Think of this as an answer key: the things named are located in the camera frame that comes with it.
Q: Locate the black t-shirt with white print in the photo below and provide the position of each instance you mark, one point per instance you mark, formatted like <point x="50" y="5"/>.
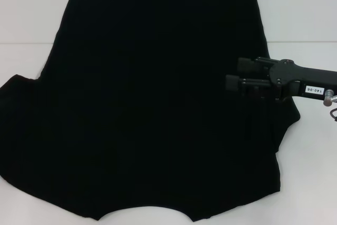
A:
<point x="158" y="90"/>

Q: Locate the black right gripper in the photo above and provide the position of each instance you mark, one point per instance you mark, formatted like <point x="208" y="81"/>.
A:
<point x="292" y="80"/>

